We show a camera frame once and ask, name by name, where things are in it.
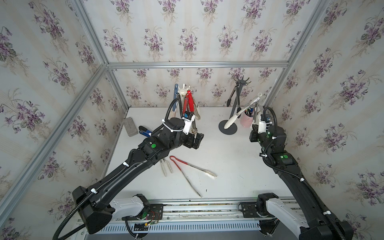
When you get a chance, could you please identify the pink pen cup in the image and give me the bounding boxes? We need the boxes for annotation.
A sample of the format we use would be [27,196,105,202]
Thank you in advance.
[240,108,255,128]

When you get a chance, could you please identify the black steel tongs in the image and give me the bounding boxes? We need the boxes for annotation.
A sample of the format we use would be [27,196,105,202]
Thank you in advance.
[226,84,241,117]

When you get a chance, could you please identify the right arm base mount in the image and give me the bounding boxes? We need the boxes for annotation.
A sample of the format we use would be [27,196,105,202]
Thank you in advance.
[237,201,280,237]

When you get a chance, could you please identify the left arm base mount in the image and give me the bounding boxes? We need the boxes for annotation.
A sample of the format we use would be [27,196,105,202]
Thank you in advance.
[122,204,164,240]

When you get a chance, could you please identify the white utensil rack stand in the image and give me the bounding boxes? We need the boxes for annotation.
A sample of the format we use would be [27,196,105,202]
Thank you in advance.
[178,84,191,114]

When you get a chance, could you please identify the red handled tongs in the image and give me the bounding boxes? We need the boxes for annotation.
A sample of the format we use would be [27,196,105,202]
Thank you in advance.
[186,90,200,134]
[170,156,218,198]

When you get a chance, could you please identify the red handled tongs front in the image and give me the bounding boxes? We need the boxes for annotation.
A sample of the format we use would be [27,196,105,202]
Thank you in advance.
[170,156,218,198]

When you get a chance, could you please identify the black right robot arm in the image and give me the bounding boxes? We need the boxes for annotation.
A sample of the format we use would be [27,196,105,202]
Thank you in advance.
[250,107,354,240]

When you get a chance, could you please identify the steel cream-tipped tongs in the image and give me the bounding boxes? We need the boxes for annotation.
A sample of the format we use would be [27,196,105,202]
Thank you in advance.
[160,159,174,177]

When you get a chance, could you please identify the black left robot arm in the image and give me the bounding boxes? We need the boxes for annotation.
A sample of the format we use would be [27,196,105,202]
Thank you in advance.
[53,98,204,240]

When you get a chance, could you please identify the blue handled cream tongs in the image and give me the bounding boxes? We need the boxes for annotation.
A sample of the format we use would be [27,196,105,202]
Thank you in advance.
[174,84,179,99]

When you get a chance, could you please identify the grey stone block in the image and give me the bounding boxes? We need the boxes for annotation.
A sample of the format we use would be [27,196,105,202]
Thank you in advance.
[123,117,139,137]

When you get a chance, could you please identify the dark grey utensil rack stand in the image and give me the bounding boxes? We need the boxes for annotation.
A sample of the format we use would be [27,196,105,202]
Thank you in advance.
[219,77,251,135]

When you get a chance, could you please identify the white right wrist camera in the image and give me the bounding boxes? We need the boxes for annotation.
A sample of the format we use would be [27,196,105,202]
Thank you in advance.
[258,114,271,134]

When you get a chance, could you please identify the red steel tongs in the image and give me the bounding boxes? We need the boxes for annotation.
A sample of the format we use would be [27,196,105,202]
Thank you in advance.
[182,96,189,115]

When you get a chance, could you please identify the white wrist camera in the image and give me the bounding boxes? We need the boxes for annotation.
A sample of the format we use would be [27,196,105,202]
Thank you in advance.
[258,114,271,134]
[182,111,195,135]

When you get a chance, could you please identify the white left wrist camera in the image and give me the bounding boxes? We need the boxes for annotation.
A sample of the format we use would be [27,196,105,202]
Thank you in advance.
[182,111,195,135]

